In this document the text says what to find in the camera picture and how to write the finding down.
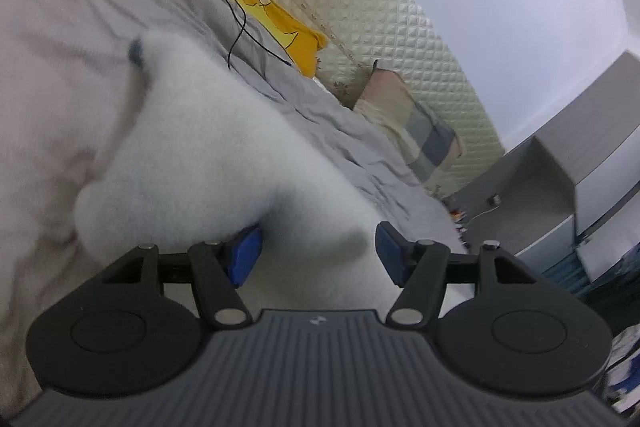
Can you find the plaid pillow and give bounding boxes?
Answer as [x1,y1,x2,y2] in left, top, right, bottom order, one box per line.
[352,62,466,185]

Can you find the grey duvet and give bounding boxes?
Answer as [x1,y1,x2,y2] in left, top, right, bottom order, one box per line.
[82,0,468,253]

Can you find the white charger cable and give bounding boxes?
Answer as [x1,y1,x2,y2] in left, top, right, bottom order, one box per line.
[467,193,502,228]

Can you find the small colourful items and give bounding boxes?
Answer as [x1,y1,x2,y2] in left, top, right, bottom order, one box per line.
[447,202,471,248]

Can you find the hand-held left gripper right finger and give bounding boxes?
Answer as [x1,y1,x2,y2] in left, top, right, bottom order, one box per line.
[375,221,545,330]

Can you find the cream quilted headboard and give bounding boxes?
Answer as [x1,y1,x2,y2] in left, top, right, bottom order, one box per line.
[215,0,507,200]

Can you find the grey bedside cabinet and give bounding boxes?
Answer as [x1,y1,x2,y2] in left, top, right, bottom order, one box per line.
[447,49,640,298]

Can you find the white blue-striped sweater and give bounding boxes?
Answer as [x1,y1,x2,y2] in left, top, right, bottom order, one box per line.
[74,32,476,313]

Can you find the yellow pillow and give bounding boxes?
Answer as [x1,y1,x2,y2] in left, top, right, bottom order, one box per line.
[177,0,330,78]

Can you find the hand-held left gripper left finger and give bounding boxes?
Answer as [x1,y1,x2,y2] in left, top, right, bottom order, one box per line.
[100,227,263,331]

